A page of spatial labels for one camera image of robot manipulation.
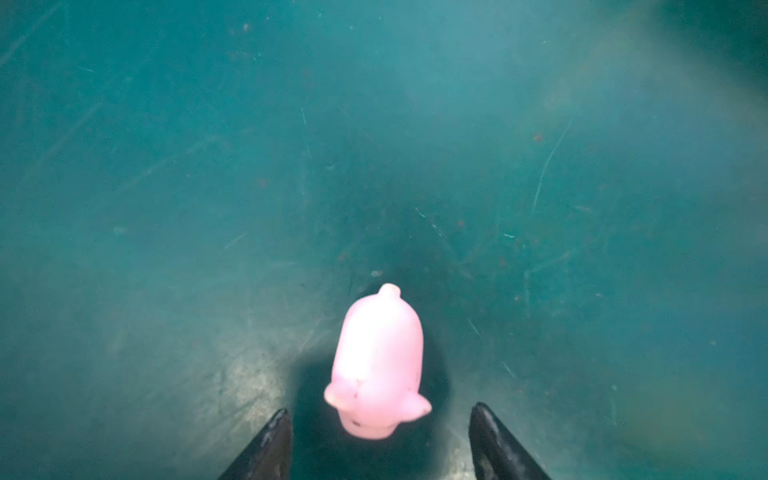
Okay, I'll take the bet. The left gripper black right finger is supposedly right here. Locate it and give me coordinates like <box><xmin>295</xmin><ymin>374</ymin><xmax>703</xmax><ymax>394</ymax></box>
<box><xmin>468</xmin><ymin>402</ymin><xmax>550</xmax><ymax>480</ymax></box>

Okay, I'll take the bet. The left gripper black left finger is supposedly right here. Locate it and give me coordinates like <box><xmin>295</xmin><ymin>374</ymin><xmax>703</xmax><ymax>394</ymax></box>
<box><xmin>218</xmin><ymin>408</ymin><xmax>293</xmax><ymax>480</ymax></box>

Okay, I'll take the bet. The pink toy pig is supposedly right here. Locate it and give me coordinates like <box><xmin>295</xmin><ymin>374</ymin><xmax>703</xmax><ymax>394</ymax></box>
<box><xmin>323</xmin><ymin>283</ymin><xmax>432</xmax><ymax>440</ymax></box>

